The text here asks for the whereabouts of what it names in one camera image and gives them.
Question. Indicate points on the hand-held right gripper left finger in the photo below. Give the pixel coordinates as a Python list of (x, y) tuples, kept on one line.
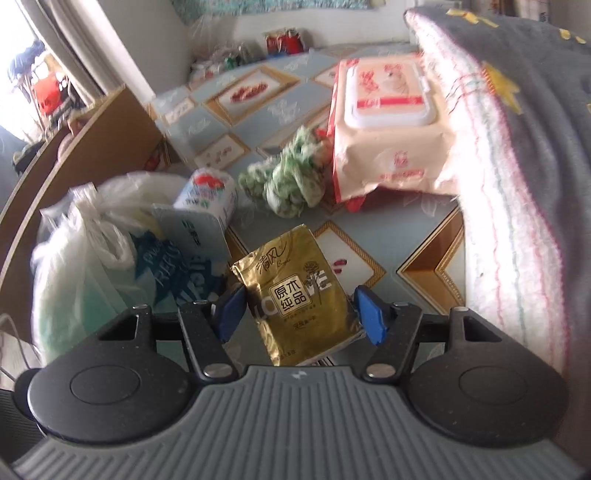
[(231, 314)]

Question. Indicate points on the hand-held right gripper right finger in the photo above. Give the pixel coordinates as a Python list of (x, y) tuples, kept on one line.
[(371, 316)]

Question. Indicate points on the gold tissue pack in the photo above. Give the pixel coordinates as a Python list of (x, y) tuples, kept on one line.
[(295, 295)]

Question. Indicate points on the white yogurt cup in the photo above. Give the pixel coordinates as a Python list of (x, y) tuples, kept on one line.
[(207, 194)]

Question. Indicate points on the brown cardboard box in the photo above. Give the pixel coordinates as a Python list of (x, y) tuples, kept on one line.
[(106, 138)]

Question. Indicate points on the white plastic shopping bag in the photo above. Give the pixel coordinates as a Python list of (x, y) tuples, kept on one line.
[(83, 277)]

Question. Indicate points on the pink wet wipes pack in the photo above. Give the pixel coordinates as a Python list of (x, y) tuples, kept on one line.
[(388, 101)]

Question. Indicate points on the grey quilt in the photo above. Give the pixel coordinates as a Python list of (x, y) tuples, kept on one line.
[(531, 138)]

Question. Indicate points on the clear plastic bag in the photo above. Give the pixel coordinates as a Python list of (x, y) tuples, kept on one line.
[(217, 64)]

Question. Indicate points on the red cans pack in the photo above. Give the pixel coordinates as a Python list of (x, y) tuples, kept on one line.
[(276, 41)]

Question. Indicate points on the red hanging bag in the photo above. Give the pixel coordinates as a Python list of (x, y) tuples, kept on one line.
[(48, 92)]

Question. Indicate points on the beige curtain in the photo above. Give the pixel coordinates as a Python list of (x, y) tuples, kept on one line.
[(92, 46)]

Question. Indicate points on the hanging blue clothes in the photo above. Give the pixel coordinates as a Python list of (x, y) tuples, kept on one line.
[(27, 57)]

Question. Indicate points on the teal floral wall cloth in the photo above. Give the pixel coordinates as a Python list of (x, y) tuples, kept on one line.
[(277, 4)]

